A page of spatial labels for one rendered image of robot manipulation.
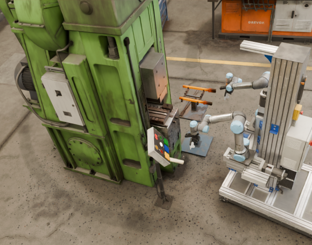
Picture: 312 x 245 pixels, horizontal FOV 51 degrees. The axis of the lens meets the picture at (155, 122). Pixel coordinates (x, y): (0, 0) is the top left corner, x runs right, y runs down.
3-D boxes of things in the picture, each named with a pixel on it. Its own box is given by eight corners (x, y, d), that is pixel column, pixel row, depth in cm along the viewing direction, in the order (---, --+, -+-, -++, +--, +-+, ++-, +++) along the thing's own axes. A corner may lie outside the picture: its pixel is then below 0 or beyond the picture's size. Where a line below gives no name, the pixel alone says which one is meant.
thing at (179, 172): (196, 155, 468) (196, 154, 467) (183, 187, 431) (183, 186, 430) (171, 149, 482) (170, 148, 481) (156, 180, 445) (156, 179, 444)
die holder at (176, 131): (180, 132, 439) (178, 107, 408) (171, 152, 415) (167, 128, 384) (143, 124, 459) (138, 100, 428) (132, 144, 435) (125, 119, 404)
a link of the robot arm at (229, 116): (246, 106, 313) (203, 113, 345) (243, 113, 306) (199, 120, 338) (250, 114, 318) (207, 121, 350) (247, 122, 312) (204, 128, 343)
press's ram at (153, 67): (170, 78, 379) (166, 48, 351) (157, 99, 354) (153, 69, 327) (137, 74, 394) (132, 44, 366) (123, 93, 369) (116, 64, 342)
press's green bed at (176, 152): (183, 154, 471) (180, 132, 439) (174, 174, 448) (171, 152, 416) (148, 146, 491) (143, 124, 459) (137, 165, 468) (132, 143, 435)
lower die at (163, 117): (170, 114, 401) (169, 109, 395) (163, 125, 389) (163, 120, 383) (139, 108, 416) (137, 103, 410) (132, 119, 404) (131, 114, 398)
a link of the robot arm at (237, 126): (248, 153, 341) (246, 114, 306) (244, 164, 332) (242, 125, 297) (236, 151, 347) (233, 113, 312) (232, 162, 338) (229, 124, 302)
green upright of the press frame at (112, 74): (160, 172, 453) (130, 19, 294) (153, 187, 437) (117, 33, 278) (132, 165, 469) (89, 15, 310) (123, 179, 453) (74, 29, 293)
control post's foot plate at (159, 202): (174, 196, 423) (174, 192, 417) (169, 210, 410) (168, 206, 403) (159, 191, 431) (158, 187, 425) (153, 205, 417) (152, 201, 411)
